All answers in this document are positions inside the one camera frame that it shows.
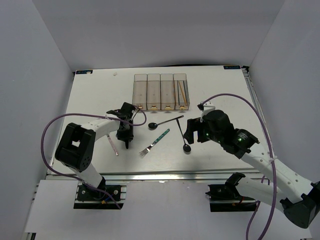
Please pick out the black spoon upper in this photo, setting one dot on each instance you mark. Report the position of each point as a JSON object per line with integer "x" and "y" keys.
{"x": 153, "y": 125}

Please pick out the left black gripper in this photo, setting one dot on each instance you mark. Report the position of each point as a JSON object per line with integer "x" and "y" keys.
{"x": 129, "y": 136}

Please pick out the left blue table sticker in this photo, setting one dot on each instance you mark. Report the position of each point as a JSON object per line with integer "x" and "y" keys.
{"x": 84, "y": 72}

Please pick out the blue table sticker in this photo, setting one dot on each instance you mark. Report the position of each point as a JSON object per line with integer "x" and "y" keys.
{"x": 232, "y": 67}
{"x": 84, "y": 72}

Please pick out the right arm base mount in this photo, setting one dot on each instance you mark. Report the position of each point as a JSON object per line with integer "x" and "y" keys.
{"x": 225, "y": 198}

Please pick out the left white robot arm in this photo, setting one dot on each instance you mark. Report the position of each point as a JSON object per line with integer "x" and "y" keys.
{"x": 76, "y": 146}

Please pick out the right blue table sticker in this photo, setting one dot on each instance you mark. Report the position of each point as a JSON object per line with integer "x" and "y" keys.
{"x": 232, "y": 67}

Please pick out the green handled fork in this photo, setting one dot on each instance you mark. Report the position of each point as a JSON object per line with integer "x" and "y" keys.
{"x": 145, "y": 151}

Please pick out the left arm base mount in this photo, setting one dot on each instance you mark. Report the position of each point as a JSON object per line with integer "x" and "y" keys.
{"x": 88, "y": 199}

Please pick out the aluminium table frame rail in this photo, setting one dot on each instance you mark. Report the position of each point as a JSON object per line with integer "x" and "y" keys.
{"x": 176, "y": 175}

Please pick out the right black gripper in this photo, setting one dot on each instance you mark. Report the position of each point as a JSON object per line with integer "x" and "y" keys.
{"x": 192, "y": 125}

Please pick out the pink handled fork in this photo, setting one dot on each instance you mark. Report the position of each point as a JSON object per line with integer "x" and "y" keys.
{"x": 112, "y": 145}

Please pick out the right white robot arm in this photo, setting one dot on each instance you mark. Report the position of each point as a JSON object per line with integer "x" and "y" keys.
{"x": 296, "y": 196}

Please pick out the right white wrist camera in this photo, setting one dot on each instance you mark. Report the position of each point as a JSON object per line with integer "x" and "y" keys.
{"x": 205, "y": 107}

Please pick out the black spoon lower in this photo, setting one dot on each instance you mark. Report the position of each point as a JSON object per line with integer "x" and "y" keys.
{"x": 186, "y": 148}

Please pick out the orange chopstick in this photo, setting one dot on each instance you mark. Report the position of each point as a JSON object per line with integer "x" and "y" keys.
{"x": 174, "y": 93}
{"x": 182, "y": 92}

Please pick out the black spoon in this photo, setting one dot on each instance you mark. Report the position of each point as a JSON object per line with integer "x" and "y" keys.
{"x": 153, "y": 125}
{"x": 186, "y": 148}

